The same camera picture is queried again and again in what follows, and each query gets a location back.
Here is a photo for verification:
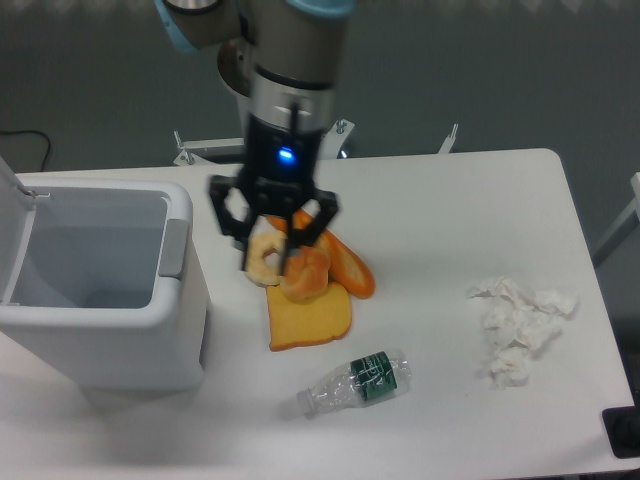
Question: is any orange baguette bread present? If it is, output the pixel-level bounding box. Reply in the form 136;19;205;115
264;209;377;301

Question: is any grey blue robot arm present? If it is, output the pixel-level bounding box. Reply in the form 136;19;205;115
155;1;356;257

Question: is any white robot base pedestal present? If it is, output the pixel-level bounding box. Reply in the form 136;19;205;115
217;37;256;141

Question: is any crushed clear plastic bottle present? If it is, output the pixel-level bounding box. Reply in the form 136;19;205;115
296;349;412;418

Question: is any white push-lid trash can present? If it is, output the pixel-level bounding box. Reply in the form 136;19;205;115
1;166;209;391

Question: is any yellow toast slice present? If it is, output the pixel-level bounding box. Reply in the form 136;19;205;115
266;282;352;352

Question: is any crumpled white tissue paper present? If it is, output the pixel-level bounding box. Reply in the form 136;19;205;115
467;276;580;389

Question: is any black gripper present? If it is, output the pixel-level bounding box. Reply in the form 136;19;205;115
208;114;339;274

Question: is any knotted bread roll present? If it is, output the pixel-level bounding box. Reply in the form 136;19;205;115
280;247;331;302

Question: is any black clamp at table edge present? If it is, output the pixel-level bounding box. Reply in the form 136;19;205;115
602;406;639;459

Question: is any white metal frame bracket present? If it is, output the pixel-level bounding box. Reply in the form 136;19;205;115
172;118;461;167

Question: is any white frame post right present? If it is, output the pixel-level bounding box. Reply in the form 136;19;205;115
591;172;639;268

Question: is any pale ring donut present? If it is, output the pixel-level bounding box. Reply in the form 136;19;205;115
245;230;287;286

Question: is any black cable on floor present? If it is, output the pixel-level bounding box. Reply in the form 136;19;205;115
0;129;52;173

